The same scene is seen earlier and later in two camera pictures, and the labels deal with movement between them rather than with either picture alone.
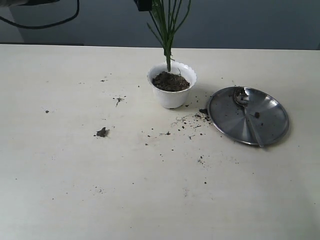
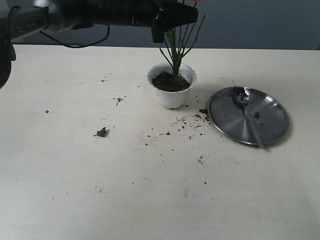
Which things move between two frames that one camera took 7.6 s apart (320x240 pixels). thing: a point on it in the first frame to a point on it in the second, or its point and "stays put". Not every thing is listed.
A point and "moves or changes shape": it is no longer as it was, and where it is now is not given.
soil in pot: (169, 81) stays put
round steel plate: (229, 119) stays put
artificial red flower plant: (168, 15) moves or changes shape
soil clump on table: (103, 132) stays put
